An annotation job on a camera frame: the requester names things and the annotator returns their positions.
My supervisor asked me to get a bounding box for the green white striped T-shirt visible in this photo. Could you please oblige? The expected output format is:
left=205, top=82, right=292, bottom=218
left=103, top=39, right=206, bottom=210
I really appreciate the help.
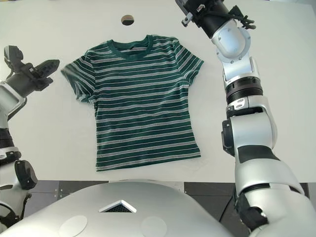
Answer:
left=60, top=34, right=205, bottom=173

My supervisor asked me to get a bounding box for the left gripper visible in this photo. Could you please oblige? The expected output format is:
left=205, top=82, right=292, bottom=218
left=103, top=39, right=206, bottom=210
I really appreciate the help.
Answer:
left=5, top=59, right=61, bottom=97

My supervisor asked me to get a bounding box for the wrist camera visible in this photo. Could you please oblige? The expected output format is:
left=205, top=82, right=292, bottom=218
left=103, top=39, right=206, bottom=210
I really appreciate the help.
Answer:
left=3, top=45, right=25, bottom=73
left=174, top=0, right=198, bottom=27

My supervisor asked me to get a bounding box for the robot body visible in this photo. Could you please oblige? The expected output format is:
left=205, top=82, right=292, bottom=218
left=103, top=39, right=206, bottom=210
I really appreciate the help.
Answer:
left=0, top=179, right=251, bottom=237

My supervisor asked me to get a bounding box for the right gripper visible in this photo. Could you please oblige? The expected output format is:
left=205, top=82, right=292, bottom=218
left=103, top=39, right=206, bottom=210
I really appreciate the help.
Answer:
left=194, top=0, right=233, bottom=39

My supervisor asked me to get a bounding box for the black cable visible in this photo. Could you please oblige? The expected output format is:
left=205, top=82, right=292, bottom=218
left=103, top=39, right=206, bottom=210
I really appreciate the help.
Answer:
left=228, top=6, right=257, bottom=30
left=5, top=64, right=15, bottom=80

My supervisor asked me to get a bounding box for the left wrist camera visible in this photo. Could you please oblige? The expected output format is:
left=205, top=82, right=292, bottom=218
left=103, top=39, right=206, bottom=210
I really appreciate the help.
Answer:
left=3, top=45, right=25, bottom=73

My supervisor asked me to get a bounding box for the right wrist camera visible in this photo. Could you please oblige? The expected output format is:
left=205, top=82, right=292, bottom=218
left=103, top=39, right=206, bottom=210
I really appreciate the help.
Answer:
left=174, top=0, right=198, bottom=27

